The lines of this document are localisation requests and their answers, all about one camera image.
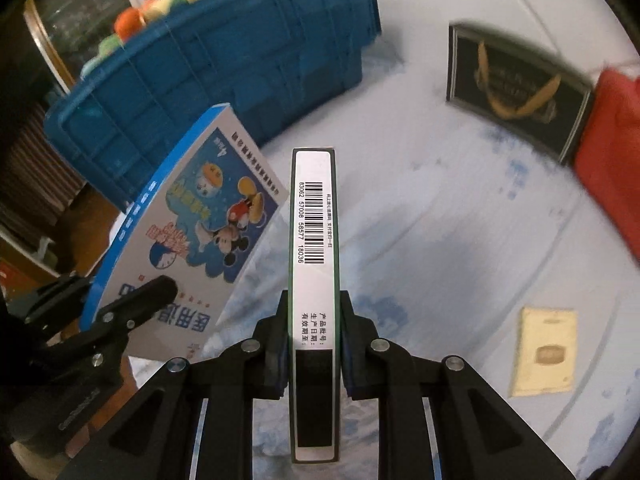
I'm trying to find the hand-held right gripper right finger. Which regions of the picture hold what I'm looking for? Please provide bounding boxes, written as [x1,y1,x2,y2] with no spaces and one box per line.
[339,290,576,480]

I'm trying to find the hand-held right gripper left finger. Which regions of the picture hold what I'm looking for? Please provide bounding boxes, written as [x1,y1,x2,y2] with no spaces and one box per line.
[60,290,292,480]

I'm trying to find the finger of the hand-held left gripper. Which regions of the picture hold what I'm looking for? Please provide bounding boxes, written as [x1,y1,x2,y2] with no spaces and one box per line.
[50,275,178,376]
[22,276,96,332]

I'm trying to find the green box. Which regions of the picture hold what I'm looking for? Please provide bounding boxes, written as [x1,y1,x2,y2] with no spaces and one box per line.
[290,147,343,464]

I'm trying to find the blue cartoon print box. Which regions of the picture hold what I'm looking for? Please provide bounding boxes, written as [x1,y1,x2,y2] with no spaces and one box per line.
[80,104,286,361]

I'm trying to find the blue plastic crate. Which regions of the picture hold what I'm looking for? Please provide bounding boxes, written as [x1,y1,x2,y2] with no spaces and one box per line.
[42,0,383,213]

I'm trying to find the striped curtain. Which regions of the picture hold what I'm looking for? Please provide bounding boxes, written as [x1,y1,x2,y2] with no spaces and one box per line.
[0,110,86,213]

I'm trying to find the small yellow packet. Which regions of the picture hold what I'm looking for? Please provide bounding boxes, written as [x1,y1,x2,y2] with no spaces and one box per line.
[509,306,580,397]

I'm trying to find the green round toy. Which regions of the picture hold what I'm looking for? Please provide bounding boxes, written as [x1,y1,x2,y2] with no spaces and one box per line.
[81,35,124,75]

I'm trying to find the orange round toy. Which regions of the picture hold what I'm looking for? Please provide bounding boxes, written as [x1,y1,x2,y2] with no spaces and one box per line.
[114,7,147,39]

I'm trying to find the glass door cabinet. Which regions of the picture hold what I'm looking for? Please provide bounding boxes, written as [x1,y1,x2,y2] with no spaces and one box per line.
[22,0,126,93]

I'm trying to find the black box with gold print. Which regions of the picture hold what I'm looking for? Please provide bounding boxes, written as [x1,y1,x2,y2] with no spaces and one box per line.
[446,22,596,163]

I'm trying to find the pink floral tissue pack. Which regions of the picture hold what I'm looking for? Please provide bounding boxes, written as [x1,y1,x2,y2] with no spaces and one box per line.
[574,67,640,261]

